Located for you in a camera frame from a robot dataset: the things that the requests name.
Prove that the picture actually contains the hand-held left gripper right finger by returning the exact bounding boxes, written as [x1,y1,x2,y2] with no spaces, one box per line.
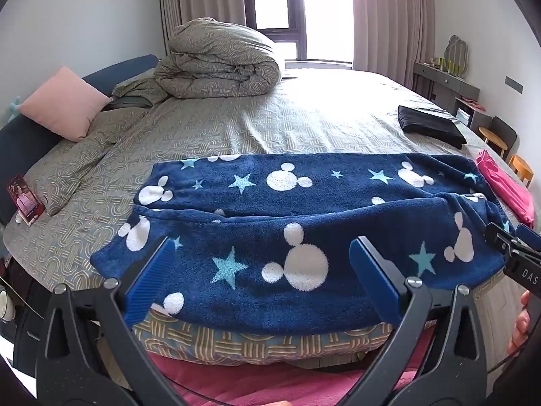
[349,236,495,406]

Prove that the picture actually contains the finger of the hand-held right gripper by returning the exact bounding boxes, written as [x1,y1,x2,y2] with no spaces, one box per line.
[516,223,541,254]
[484,222,522,258]

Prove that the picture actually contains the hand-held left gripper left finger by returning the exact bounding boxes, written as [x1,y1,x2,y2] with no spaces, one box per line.
[36,237,187,406]

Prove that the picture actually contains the navy mouse-print fleece blanket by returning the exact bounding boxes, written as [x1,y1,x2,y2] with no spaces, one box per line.
[91,152,518,335]

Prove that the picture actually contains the person's right hand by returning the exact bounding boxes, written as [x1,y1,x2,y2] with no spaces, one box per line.
[507,290,541,358]

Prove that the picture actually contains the pink folded garment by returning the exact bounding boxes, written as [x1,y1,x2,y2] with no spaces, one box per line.
[474,149,535,227]

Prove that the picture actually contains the wooden stool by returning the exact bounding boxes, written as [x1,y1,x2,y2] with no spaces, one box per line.
[507,154,534,187]

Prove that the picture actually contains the dark chair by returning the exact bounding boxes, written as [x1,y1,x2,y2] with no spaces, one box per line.
[477,116,517,161]

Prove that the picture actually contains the patterned pillow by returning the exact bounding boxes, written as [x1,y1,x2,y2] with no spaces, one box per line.
[31,110,148,216]

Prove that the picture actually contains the dark nightstand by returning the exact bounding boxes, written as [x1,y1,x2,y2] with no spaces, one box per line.
[0,258,55,381]

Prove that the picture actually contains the black folded garment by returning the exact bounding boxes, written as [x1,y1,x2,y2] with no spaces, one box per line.
[397,105,468,150]

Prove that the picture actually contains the white cup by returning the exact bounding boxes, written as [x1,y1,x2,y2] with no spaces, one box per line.
[0,290,15,321]

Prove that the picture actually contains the pink fuzzy cloth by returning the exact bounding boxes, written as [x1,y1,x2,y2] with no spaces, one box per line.
[146,325,440,406]

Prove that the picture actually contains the grey dresser with items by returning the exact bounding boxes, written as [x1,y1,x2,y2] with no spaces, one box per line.
[412,61,480,115]

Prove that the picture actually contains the bed with patterned sheet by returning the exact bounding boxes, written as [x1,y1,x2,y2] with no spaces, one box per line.
[2,68,533,373]

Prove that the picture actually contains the grey pillow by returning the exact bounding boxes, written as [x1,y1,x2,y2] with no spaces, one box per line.
[101,94,154,110]

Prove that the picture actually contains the green bottles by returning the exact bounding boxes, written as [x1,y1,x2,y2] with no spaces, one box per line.
[431,57,461,74]

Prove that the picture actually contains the cloud-shaped mirror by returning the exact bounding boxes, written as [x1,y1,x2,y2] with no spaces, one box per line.
[444,35,470,77]

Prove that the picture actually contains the pink pillow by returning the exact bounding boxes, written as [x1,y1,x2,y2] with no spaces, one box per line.
[18,66,113,142]

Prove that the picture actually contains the folded patterned duvet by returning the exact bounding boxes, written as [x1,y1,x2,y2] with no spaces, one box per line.
[112,17,283,100]

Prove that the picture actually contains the dark framed window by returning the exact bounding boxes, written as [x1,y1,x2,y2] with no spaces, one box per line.
[243,0,353,70]

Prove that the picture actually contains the black cable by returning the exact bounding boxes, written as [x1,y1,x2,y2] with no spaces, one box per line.
[486,344,521,375]

